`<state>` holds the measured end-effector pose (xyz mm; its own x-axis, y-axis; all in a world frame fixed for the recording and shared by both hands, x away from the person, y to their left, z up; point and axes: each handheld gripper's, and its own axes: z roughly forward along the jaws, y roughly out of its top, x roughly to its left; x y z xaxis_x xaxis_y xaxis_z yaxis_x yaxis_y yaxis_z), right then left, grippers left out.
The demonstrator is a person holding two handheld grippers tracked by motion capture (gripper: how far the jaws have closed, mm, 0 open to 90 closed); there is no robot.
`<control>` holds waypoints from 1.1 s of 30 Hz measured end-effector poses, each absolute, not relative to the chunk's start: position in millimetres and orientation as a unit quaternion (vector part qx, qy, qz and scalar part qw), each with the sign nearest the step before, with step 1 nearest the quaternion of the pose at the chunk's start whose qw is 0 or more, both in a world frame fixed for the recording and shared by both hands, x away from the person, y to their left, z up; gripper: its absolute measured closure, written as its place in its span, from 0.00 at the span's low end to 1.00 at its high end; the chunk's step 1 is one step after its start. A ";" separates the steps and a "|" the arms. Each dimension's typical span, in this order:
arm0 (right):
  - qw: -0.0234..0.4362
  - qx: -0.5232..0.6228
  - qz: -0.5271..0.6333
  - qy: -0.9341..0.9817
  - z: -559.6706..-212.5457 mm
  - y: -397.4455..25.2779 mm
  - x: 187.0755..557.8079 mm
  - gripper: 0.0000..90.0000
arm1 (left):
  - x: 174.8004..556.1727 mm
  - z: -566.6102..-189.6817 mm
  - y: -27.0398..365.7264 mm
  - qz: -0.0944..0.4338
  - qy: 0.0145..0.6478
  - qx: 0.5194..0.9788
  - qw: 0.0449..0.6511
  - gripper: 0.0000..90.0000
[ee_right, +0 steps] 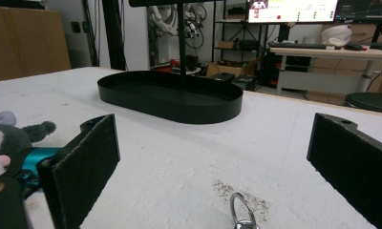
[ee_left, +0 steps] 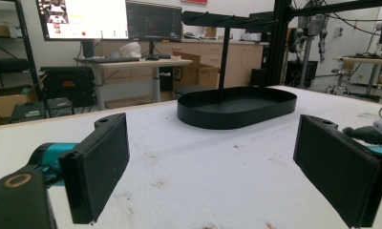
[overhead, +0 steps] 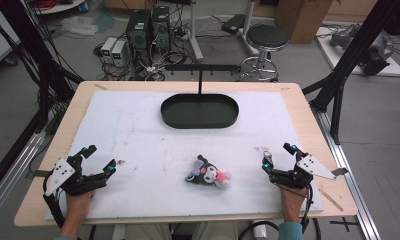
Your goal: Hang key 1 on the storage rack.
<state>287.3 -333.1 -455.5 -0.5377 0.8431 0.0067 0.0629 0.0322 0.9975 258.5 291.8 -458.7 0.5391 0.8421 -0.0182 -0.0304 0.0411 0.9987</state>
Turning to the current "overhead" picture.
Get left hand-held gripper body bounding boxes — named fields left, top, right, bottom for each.
left=44, top=155, right=108, bottom=198

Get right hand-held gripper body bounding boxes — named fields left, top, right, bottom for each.
left=269, top=151, right=338, bottom=190

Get black and pink plush toy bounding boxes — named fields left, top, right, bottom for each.
left=184, top=154, right=233, bottom=190

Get black hook rack with tray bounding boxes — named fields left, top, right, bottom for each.
left=160, top=63, right=242, bottom=130

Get person's right hand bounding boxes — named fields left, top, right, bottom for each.
left=277, top=185, right=309, bottom=224

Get person's left hand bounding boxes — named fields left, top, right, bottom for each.
left=66, top=189, right=97, bottom=221

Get dark tape tab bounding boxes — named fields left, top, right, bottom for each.
left=28, top=169, right=52, bottom=179

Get thin wooden stick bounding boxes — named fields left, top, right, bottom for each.
left=318, top=187, right=345, bottom=213

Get grey tape tab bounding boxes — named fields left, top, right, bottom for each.
left=331, top=167, right=350, bottom=178

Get white foam board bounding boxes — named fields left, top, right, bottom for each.
left=44, top=90, right=325, bottom=222

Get person's legs in beige trousers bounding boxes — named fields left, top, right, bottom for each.
left=125, top=221, right=240, bottom=240

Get white floor board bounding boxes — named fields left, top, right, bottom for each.
left=315, top=25, right=400, bottom=78

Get white power supply unit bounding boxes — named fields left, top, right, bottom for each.
left=110, top=40, right=129, bottom=68
left=100, top=36, right=118, bottom=64

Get black round stool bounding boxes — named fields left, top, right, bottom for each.
left=239, top=23, right=290, bottom=83

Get white plastic bag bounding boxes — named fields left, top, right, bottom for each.
left=59, top=15, right=100, bottom=37

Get grey machine on board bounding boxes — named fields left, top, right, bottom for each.
left=329, top=23, right=395, bottom=77

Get cardboard box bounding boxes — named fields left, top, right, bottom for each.
left=274, top=0, right=335, bottom=45

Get white desk leg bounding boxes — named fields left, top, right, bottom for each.
left=239, top=0, right=260, bottom=56
left=187, top=0, right=205, bottom=63

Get large black computer tower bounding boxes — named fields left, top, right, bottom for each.
left=125, top=9, right=153, bottom=50

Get black flat case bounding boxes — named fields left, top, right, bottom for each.
left=220, top=13, right=247, bottom=35

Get slim black computer tower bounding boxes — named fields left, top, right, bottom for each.
left=150, top=5, right=172, bottom=52

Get round white table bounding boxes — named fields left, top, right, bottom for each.
left=31, top=0, right=88, bottom=15

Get right hand-held gripper black cable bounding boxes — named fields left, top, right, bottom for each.
left=300, top=183, right=315, bottom=235

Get hand-held gripper black cable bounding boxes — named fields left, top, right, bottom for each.
left=42, top=173, right=69, bottom=230
left=300, top=183, right=315, bottom=235

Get left hand-held gripper black cable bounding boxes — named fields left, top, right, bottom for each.
left=42, top=173, right=69, bottom=230

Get aluminium rail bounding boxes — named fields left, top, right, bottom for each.
left=0, top=131, right=48, bottom=223
left=311, top=108, right=383, bottom=240

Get black cable loop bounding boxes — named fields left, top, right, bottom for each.
left=237, top=217, right=323, bottom=240

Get black metal frame with cables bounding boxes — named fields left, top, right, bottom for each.
left=0, top=0, right=86, bottom=134

